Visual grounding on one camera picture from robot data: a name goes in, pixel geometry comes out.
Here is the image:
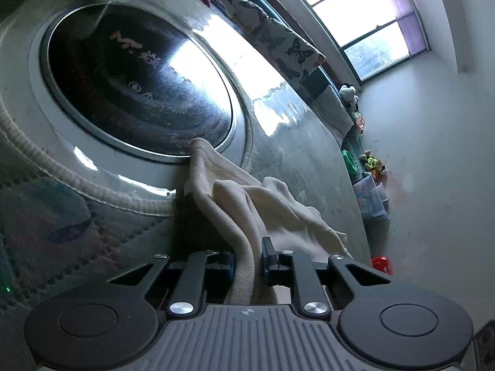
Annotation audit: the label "butterfly print pillow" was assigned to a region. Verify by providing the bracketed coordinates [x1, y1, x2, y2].
[211, 0, 271, 37]
[255, 19, 325, 83]

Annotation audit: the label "round black induction cooktop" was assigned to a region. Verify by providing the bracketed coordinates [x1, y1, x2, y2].
[39, 2, 237, 165]

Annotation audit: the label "small colourful toys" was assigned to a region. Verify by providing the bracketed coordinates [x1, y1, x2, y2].
[359, 151, 388, 184]

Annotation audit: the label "clear plastic container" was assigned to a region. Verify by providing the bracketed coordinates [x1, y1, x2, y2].
[354, 174, 391, 221]

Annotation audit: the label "grey pillow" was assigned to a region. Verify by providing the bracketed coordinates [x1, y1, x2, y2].
[315, 85, 354, 140]

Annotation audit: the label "white plush toy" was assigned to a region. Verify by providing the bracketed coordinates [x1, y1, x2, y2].
[339, 83, 360, 113]

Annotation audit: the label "green bowl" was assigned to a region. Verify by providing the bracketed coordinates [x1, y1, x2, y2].
[341, 149, 358, 173]

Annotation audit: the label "green framed window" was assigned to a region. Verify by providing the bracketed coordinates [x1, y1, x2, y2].
[257, 0, 432, 83]

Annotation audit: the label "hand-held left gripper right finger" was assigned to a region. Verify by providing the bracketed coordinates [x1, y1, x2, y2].
[261, 237, 392, 315]

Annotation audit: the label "purple curtain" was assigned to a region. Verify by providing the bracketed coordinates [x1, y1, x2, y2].
[373, 0, 430, 53]

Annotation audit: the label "red toy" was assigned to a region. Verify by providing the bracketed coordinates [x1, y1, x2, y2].
[371, 256, 392, 275]

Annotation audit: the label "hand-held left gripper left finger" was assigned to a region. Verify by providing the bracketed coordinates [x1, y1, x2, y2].
[108, 249, 236, 315]

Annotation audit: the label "cream white sweater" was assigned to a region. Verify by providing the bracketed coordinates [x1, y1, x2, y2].
[183, 138, 352, 306]

